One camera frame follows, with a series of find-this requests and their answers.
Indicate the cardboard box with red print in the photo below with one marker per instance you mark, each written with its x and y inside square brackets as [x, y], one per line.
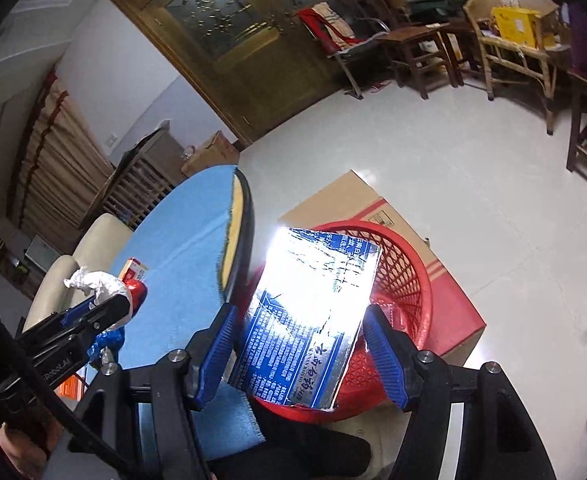
[453, 310]

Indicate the yellow box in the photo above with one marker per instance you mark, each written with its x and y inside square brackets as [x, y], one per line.
[516, 25]

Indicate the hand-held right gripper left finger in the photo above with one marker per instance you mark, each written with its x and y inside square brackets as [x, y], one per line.
[218, 355]

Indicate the dark wooden stool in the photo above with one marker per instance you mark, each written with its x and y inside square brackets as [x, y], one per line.
[413, 37]

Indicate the small brown cardboard box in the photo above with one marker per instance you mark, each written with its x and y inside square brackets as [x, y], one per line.
[211, 152]

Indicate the round table with black rim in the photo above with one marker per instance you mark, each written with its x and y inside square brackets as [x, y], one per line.
[247, 230]

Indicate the white paper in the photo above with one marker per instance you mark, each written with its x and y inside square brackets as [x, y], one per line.
[98, 282]

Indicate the red striped cloth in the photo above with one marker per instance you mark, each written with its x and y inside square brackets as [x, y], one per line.
[331, 20]

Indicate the red plastic bag ball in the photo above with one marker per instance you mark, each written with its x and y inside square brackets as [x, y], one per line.
[138, 292]

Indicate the metal frame chair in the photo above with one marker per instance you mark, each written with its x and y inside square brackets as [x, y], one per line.
[346, 67]

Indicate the wooden glass door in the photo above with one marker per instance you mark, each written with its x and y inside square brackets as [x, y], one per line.
[253, 70]

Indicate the red plastic basket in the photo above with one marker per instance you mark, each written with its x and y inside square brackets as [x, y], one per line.
[408, 280]

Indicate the person's left hand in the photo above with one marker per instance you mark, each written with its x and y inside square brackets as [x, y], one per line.
[20, 452]

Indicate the dark wooden side table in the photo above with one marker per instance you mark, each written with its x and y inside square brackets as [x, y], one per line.
[461, 30]

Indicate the blue plastic bag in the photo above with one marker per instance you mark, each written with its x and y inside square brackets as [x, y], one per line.
[108, 342]

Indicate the bamboo chair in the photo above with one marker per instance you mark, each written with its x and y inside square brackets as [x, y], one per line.
[513, 55]

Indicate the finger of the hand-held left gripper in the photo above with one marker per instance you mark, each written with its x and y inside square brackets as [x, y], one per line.
[80, 312]
[110, 312]

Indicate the wooden slatted cabinet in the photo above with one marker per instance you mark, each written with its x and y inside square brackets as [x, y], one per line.
[138, 185]

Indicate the beige curtain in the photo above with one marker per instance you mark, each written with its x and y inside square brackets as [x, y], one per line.
[58, 160]

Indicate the blue tablecloth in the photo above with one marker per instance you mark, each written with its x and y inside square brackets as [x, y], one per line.
[183, 260]

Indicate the white light switch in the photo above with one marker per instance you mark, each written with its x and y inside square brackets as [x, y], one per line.
[113, 139]

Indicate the blue silver foil packet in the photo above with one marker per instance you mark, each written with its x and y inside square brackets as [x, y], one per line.
[293, 350]

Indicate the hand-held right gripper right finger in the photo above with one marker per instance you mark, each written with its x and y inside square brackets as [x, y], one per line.
[383, 355]

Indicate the dark tv stand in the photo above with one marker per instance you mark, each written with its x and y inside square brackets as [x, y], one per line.
[433, 7]

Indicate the orange white carton box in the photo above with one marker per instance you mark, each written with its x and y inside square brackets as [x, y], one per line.
[134, 269]

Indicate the pink slipper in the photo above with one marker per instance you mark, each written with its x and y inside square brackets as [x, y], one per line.
[379, 87]

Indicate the cream chair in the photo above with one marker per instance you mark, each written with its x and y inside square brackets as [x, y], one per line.
[100, 240]
[48, 285]

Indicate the grey metal box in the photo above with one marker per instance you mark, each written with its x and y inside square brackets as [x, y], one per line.
[40, 252]

